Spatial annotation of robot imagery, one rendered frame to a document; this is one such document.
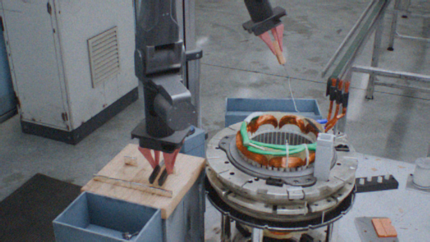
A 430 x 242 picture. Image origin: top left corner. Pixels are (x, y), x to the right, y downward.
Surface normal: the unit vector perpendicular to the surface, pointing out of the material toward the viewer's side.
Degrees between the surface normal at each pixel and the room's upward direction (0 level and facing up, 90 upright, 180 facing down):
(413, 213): 0
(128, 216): 90
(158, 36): 99
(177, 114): 94
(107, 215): 90
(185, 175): 0
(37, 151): 0
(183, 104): 94
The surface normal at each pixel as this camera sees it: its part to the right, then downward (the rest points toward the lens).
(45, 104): -0.40, 0.41
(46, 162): 0.00, -0.89
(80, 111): 0.92, 0.18
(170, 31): 0.48, 0.52
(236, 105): -0.03, 0.45
